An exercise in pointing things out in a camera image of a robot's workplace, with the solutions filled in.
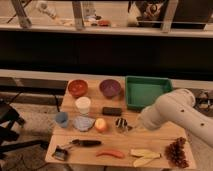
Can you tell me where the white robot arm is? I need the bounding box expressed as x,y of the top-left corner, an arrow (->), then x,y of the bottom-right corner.
136,89 -> 213,148

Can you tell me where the yellow banana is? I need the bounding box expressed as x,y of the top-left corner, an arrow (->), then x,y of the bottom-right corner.
130,149 -> 161,167

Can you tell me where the grey-blue crumpled cloth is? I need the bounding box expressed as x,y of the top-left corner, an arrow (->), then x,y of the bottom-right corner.
72,116 -> 95,132

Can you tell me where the red-yellow apple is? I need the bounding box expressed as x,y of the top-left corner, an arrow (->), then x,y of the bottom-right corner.
94,118 -> 107,132

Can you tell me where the purple bowl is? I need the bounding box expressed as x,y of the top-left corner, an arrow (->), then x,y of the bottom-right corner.
99,79 -> 121,98

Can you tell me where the wooden table board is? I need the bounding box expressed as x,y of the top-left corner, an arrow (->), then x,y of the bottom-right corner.
45,79 -> 186,169

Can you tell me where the white paper cup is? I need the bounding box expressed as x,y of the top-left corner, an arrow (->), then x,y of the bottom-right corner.
75,97 -> 91,114

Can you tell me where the black office chair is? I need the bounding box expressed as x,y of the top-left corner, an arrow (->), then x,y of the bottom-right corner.
0,99 -> 49,159

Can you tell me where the red chili pepper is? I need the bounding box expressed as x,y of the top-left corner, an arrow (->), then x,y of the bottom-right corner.
96,149 -> 125,159

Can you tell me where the bunch of red grapes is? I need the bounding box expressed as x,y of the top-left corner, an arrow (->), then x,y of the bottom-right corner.
165,137 -> 189,168

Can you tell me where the small metal tin cup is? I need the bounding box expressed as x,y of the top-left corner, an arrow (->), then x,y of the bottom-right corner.
115,118 -> 128,132

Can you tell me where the blue plastic cup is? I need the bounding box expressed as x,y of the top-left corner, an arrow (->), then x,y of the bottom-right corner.
55,112 -> 69,128

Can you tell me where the small metal binder clip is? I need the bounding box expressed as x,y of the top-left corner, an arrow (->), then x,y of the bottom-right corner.
52,146 -> 69,161

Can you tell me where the black rectangular block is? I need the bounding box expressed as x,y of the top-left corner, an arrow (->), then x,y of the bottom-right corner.
102,107 -> 122,116

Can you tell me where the orange-red bowl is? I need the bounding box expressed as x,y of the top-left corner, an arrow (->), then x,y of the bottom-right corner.
68,79 -> 88,98

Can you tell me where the green plastic tray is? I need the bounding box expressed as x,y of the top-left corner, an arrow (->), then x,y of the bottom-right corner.
125,76 -> 173,111

